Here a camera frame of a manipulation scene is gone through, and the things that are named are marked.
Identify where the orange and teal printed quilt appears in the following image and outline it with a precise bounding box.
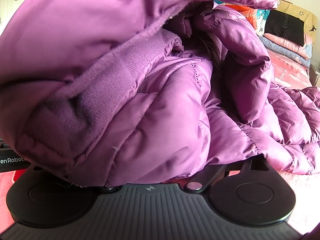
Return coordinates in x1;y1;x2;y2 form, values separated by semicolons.
212;0;272;37

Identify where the white nightstand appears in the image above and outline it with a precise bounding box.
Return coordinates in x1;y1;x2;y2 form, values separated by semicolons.
310;64;320;88

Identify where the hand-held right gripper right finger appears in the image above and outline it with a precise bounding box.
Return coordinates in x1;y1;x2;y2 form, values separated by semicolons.
184;157;276;194

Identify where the purple down jacket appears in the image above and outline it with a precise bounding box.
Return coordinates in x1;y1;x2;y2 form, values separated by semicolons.
0;0;320;188

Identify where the pink bed blanket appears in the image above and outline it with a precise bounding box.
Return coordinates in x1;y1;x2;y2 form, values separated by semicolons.
0;47;320;230

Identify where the black cloth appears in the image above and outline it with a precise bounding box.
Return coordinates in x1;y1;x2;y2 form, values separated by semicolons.
264;10;305;47

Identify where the pink folded blanket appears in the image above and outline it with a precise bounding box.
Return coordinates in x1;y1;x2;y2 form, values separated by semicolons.
264;32;314;61

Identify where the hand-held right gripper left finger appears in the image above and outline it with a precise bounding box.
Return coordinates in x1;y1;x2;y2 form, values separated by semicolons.
26;165;123;193

